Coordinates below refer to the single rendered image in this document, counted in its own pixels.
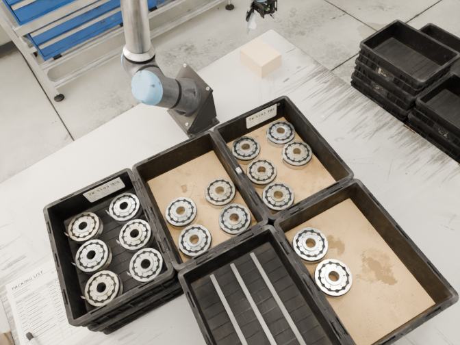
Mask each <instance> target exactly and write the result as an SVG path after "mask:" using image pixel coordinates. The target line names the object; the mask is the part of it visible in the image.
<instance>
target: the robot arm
mask: <svg viewBox="0 0 460 345"><path fill-rule="evenodd" d="M275 2H277V0H251V3H250V5H249V7H248V10H247V12H246V34H248V33H249V30H250V28H251V29H256V28H257V23H256V21H255V20H256V18H257V14H256V13H254V11H257V12H258V13H259V14H260V16H261V17H262V18H263V19H264V16H265V15H266V14H270V16H271V17H273V19H274V17H275V14H276V15H279V13H278V12H277V5H276V7H275ZM120 6H121V11H122V16H123V25H124V30H125V40H126V45H125V46H124V48H123V52H122V55H121V62H122V65H123V68H124V69H125V71H126V72H127V74H128V76H129V77H130V79H131V87H132V89H131V91H132V94H133V96H134V98H135V99H136V100H137V101H138V102H140V103H143V104H145V105H153V106H157V107H164V108H168V109H171V110H172V111H174V112H175V113H177V114H178V115H181V116H190V115H192V114H193V113H195V111H196V110H197V108H198V106H199V103H200V100H201V90H200V87H199V85H198V83H197V82H196V81H195V80H193V79H189V78H182V79H173V78H170V77H167V76H165V75H164V74H163V72H162V71H161V69H160V68H159V66H158V65H157V63H156V59H155V48H154V46H153V45H152V44H151V41H150V31H149V13H148V3H147V0H120Z"/></svg>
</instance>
